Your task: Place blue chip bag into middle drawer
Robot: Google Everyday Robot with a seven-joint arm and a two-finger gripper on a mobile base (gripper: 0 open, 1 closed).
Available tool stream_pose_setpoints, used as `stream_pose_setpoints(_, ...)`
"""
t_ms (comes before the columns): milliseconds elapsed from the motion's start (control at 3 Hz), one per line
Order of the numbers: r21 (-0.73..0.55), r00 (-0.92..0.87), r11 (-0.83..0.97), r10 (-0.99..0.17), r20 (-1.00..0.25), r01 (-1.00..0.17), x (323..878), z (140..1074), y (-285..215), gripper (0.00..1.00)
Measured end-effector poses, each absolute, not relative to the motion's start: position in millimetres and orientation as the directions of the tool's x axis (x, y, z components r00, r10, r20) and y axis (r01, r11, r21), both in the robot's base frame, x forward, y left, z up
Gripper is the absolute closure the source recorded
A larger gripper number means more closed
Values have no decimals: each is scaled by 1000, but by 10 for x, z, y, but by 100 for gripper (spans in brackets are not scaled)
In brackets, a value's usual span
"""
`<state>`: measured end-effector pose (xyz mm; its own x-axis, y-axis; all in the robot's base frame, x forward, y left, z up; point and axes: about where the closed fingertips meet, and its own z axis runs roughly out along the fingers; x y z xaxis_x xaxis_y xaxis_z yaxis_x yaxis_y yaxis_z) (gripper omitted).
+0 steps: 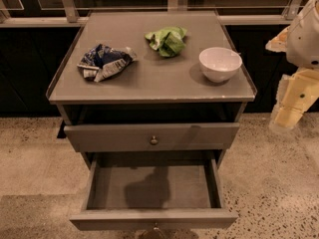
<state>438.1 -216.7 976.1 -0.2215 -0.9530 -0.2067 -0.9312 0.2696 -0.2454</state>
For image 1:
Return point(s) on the grey wooden drawer cabinet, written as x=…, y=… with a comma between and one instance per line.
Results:
x=152, y=89

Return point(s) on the brass lower drawer knob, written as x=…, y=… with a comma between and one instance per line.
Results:
x=156, y=228

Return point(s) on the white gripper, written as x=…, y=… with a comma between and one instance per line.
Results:
x=304, y=39

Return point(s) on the blue chip bag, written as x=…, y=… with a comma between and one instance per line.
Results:
x=103, y=62

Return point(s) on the grey open lower drawer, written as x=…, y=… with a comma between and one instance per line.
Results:
x=145, y=190

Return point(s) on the crumpled green chip bag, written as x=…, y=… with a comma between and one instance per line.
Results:
x=168, y=41

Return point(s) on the metal railing frame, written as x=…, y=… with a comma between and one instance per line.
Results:
x=61, y=13

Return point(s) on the grey upper drawer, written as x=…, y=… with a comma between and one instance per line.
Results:
x=136, y=137

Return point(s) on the brass upper drawer knob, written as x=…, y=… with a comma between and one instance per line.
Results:
x=154, y=140

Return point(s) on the brass drawer knob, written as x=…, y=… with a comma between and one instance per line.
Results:
x=154, y=140
x=156, y=228

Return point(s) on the white ceramic bowl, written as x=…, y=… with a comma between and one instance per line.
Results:
x=219, y=64

